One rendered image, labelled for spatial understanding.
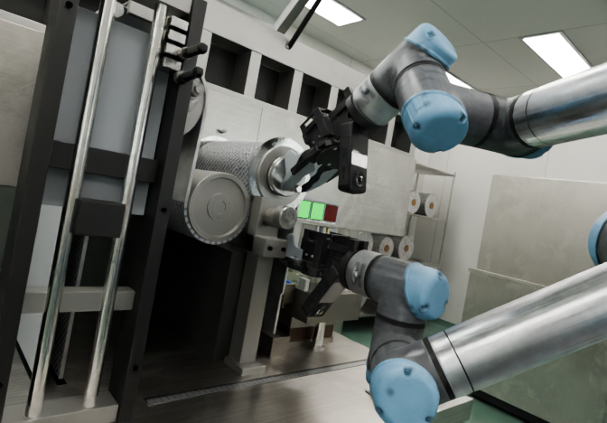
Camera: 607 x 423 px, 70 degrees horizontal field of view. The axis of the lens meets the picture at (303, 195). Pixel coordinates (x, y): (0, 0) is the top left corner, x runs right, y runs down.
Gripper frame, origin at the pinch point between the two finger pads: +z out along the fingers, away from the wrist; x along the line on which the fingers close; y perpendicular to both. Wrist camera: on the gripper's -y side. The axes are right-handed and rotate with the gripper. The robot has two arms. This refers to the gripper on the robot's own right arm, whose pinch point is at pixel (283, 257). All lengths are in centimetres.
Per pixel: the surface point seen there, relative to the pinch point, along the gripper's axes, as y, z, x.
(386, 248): -23, 216, -324
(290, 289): -6.3, -1.4, -2.2
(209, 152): 18.7, 16.5, 11.7
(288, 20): 60, 30, -12
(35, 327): -13.1, 3.8, 41.4
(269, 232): 5.4, -5.7, 9.0
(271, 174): 15.7, -4.2, 9.8
